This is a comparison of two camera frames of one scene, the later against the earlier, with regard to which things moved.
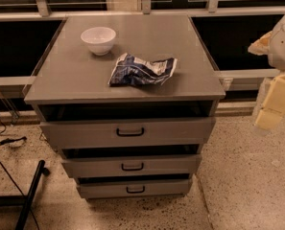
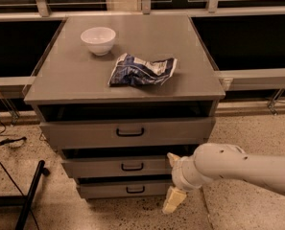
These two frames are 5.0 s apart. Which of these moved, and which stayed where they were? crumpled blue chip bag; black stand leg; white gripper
Moved: white gripper
Stayed: crumpled blue chip bag; black stand leg
